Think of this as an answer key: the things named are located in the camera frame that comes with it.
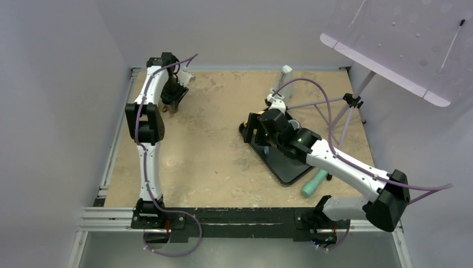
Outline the white perforated board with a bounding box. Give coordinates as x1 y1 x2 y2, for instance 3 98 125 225
320 1 472 107

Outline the brown mug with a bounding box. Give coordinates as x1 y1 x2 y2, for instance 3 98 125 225
162 103 179 114

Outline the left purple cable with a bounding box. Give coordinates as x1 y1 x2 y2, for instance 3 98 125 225
133 53 203 258

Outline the black serving tray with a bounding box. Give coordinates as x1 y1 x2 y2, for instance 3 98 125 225
248 126 314 186

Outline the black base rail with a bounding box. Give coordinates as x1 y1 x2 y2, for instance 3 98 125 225
131 207 349 243

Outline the white metronome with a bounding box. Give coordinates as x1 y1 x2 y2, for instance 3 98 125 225
270 65 294 102

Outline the tripod stand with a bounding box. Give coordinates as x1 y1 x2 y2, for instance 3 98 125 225
288 71 376 150

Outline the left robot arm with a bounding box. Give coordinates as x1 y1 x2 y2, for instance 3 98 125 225
124 52 189 228

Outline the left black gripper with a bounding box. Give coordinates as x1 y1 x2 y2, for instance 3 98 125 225
160 77 189 111

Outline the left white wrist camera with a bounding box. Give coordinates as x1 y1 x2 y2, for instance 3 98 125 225
177 70 196 87

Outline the teal bottle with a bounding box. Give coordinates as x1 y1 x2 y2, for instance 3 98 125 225
301 169 328 197

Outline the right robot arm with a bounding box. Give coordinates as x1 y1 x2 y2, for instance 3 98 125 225
239 109 411 232

